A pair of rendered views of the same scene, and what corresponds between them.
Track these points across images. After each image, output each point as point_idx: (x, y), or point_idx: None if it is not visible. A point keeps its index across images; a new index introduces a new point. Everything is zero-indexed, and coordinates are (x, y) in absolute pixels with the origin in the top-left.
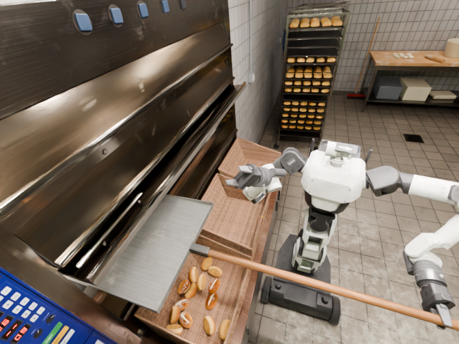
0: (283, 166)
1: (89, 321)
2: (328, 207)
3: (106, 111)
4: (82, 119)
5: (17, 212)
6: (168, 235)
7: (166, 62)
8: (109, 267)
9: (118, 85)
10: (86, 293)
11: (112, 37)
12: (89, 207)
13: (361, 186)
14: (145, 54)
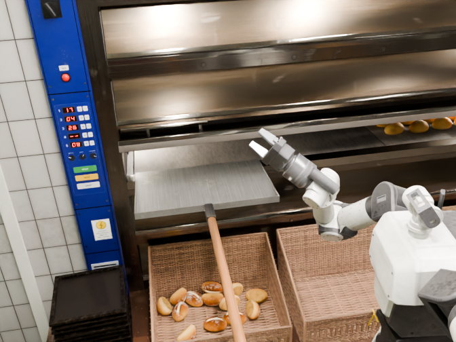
0: (371, 201)
1: (114, 197)
2: (381, 303)
3: (222, 30)
4: (197, 27)
5: (119, 67)
6: (212, 189)
7: (340, 9)
8: (135, 148)
9: (252, 13)
10: (129, 177)
11: None
12: (164, 102)
13: (413, 283)
14: None
